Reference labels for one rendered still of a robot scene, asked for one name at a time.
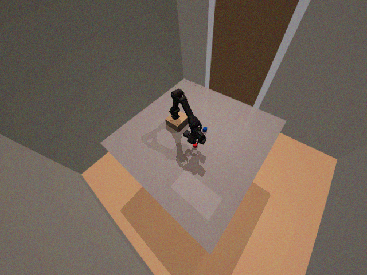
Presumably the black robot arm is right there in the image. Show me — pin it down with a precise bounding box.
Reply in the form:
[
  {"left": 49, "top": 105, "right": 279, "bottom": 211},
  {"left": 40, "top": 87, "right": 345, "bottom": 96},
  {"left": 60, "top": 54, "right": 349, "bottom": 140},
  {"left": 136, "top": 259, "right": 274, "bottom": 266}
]
[{"left": 169, "top": 88, "right": 206, "bottom": 144}]

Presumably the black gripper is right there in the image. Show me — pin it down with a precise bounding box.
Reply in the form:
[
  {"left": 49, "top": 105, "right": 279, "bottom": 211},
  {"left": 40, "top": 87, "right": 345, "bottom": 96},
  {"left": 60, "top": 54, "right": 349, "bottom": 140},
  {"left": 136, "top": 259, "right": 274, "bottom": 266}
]
[{"left": 183, "top": 130, "right": 206, "bottom": 144}]

